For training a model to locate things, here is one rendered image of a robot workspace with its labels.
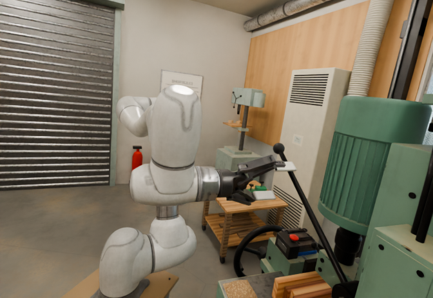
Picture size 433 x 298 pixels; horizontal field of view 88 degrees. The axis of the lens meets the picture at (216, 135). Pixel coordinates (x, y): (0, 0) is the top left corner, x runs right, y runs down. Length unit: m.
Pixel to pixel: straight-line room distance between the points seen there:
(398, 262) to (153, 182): 0.44
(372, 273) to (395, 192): 0.17
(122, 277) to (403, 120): 0.99
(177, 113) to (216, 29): 3.30
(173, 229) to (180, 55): 2.78
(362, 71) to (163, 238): 1.86
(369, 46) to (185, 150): 1.92
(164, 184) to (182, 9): 3.23
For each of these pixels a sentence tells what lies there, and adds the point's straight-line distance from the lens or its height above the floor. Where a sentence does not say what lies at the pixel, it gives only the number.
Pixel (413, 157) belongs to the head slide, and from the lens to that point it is 0.54.
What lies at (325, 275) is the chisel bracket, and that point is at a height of 1.02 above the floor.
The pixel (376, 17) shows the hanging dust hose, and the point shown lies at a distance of 2.26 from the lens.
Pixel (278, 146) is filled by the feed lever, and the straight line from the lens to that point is 0.69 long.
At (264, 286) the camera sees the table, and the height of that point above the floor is 0.90.
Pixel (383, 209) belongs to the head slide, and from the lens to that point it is 0.58.
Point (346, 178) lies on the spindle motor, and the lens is 0.61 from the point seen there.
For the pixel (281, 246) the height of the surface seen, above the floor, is 0.98.
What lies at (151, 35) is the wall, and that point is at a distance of 3.43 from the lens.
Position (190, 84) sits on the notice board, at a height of 1.56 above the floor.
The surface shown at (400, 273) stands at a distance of 0.44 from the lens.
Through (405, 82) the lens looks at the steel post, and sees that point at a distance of 2.11.
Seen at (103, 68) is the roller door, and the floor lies 1.61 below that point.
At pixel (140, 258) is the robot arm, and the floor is 0.82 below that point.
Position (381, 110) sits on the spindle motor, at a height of 1.48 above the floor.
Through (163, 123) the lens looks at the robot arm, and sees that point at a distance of 0.46.
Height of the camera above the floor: 1.47
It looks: 11 degrees down
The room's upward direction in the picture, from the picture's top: 7 degrees clockwise
